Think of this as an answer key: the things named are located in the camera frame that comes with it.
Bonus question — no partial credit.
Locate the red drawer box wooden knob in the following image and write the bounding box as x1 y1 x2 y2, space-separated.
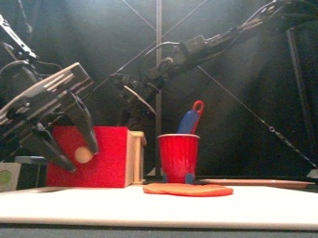
44 125 148 189

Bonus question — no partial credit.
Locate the shallow pink bowl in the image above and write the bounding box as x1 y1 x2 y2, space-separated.
198 178 317 190

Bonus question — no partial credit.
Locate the dark grey stand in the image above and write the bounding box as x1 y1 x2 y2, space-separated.
13 155 49 190

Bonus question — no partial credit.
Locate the grey block with green dot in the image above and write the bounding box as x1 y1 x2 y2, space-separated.
0 162 23 192

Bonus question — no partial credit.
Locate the red plastic cup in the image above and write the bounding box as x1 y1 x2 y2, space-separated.
156 133 202 184

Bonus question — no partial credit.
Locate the white cutting board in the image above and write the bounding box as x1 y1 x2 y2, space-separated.
0 184 318 231

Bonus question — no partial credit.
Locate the blue cutter with red handle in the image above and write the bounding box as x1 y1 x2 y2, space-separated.
176 99 206 135

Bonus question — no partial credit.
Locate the vertical metal frame pole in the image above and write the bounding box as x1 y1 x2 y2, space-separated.
154 0 164 179

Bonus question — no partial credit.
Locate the thin diagonal wire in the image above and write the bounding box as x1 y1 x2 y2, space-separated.
96 0 208 89

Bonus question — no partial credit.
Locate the diagonal wire with turnbuckle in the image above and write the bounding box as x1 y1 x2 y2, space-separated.
196 65 318 170

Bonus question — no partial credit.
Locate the slanted dark frame post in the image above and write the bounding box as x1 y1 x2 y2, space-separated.
285 27 317 156

